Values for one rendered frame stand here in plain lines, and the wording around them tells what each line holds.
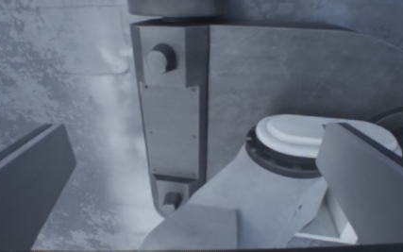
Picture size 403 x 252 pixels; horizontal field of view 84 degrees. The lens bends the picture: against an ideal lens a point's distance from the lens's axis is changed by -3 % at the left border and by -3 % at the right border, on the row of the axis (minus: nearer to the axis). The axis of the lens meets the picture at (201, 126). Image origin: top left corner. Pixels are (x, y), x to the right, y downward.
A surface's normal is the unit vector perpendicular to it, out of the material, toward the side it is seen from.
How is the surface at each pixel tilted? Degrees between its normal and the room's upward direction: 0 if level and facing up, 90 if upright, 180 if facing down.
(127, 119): 0
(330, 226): 90
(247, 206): 90
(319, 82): 0
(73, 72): 0
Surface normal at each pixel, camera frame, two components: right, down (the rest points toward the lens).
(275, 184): 0.01, -0.87
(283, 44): -0.18, 0.48
